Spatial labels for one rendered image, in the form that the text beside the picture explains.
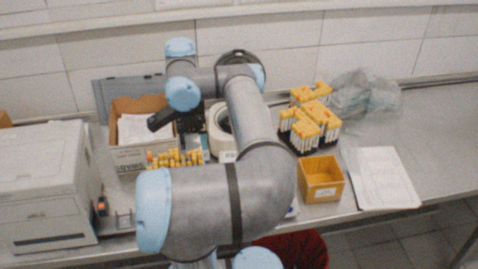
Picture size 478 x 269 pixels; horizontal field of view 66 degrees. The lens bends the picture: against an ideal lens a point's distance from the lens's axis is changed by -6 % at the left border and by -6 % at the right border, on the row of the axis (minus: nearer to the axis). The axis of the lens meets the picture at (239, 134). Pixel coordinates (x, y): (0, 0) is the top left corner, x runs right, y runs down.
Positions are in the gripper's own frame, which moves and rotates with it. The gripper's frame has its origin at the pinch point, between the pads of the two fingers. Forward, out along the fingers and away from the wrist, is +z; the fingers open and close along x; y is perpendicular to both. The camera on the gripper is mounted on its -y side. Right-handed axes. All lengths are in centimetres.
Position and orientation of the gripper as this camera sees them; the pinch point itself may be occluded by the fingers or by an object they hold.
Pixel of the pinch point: (182, 150)
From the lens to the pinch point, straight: 115.9
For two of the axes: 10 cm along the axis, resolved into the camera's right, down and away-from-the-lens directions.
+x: -1.9, -6.5, 7.3
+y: 9.8, -1.2, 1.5
